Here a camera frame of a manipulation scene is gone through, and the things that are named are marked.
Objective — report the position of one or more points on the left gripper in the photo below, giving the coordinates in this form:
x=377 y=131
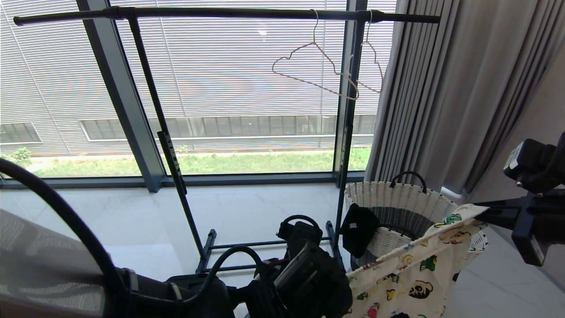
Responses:
x=318 y=287

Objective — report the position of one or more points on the pink clothes hanger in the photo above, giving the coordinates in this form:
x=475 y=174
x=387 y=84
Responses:
x=314 y=43
x=366 y=42

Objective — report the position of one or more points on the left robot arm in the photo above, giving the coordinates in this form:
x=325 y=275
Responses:
x=44 y=265

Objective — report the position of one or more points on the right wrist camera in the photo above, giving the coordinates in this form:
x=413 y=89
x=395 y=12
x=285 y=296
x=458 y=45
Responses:
x=534 y=163

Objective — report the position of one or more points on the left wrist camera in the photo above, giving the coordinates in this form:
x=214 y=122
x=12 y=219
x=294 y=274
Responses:
x=304 y=234

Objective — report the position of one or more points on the beige curtain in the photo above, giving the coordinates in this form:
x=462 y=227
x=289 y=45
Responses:
x=463 y=88

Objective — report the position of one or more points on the black garment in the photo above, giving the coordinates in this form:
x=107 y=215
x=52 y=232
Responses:
x=358 y=229

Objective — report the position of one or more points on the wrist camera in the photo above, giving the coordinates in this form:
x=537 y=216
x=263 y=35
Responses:
x=534 y=163
x=304 y=234

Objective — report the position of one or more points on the window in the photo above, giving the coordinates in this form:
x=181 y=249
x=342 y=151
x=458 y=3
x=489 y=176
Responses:
x=220 y=88

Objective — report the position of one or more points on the black clothes rack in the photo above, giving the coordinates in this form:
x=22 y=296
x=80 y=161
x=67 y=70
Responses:
x=220 y=12

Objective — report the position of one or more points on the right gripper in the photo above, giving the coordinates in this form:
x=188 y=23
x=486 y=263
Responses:
x=538 y=221

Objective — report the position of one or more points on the cream printed garment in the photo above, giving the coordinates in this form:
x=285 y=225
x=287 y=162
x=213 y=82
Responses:
x=410 y=282

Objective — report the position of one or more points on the white laundry basket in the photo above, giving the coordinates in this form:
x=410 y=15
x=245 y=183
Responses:
x=397 y=198

